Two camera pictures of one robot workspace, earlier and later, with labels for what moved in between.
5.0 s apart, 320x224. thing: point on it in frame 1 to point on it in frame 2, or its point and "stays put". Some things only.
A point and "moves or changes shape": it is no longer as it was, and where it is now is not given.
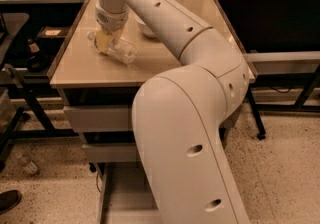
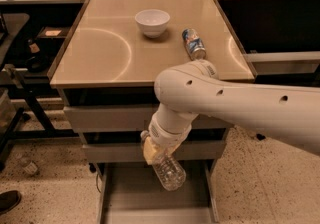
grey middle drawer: [112, 153] stays put
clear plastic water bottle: [121, 49] moves or changes shape
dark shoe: [9, 199] stays put
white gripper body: [111, 18] to [165, 136]
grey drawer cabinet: [97, 93] stays put
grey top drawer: [117, 118] stays put
